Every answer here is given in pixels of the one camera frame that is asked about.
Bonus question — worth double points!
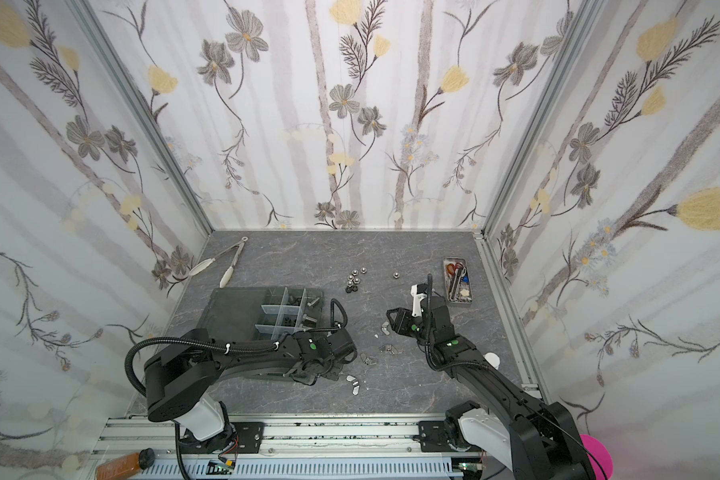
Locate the orange bottle black cap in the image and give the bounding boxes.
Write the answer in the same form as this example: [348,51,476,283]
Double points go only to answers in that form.
[95,448,156,480]

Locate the cream silicone kitchen tongs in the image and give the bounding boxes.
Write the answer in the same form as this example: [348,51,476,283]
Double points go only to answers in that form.
[187,237,249,290]

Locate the aluminium rail base frame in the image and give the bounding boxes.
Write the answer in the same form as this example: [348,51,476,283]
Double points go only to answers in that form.
[80,414,517,479]

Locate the white plastic bottle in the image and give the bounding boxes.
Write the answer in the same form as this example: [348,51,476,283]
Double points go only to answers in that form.
[483,352,501,369]

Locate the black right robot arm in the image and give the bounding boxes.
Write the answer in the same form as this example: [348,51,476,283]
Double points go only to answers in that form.
[386,298,608,479]

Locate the transparent grey organizer box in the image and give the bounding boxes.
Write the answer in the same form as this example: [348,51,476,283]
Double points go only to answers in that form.
[194,286,326,382]

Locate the red handled scissors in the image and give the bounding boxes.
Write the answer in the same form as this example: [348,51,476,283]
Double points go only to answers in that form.
[445,262,464,278]

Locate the black corrugated cable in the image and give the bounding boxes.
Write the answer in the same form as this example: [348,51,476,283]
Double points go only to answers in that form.
[124,298,349,480]

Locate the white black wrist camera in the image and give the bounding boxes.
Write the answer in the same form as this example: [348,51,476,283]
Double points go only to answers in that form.
[410,284,428,317]

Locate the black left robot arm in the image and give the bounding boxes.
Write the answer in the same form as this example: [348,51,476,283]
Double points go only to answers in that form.
[130,328,358,442]

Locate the pink plastic bowl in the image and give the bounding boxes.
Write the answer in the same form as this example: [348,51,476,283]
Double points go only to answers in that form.
[581,434,614,480]

